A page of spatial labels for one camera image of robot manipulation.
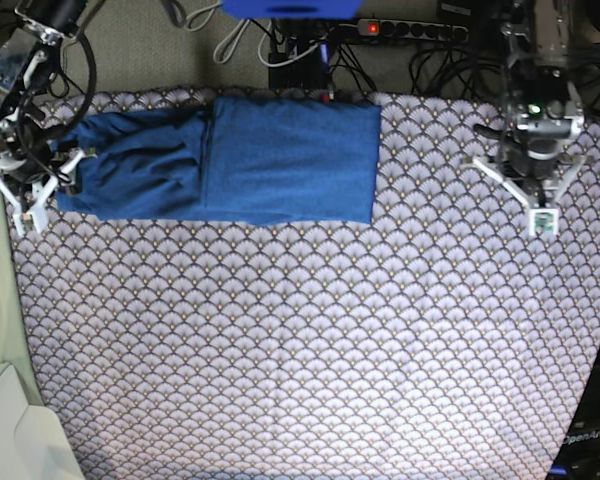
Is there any white plastic bin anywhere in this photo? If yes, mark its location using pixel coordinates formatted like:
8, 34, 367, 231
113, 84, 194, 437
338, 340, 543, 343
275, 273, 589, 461
0, 363, 84, 479

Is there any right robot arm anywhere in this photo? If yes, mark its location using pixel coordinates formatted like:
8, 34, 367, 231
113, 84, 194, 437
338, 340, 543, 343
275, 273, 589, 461
0, 1, 97, 192

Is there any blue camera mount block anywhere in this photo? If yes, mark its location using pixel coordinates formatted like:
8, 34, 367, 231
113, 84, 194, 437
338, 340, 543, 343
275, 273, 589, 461
222, 0, 362, 19

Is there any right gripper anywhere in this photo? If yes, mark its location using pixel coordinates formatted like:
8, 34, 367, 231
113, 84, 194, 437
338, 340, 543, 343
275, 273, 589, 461
0, 157, 82, 196

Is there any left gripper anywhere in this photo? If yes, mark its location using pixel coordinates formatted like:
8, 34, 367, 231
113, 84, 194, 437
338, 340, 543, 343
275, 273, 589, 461
504, 142, 560, 188

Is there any white looped cable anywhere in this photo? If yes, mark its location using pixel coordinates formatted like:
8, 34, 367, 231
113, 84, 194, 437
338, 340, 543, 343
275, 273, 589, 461
184, 0, 251, 65

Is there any white power strip red switch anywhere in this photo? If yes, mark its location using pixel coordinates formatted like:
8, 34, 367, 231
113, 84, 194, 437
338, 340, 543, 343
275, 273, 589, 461
356, 18, 469, 43

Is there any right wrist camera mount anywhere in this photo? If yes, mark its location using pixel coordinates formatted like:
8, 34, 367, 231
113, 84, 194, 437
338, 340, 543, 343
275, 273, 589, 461
0, 148, 96, 237

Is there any blue T-shirt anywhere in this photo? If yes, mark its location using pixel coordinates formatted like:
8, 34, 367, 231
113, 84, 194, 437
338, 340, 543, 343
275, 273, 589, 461
55, 96, 381, 226

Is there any black OpenArm box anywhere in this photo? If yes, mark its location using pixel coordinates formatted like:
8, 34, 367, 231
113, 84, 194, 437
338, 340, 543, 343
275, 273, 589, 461
547, 348, 600, 479

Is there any fan-patterned table cloth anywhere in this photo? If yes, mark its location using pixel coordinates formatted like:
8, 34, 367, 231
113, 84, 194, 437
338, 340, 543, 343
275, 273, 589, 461
11, 93, 600, 479

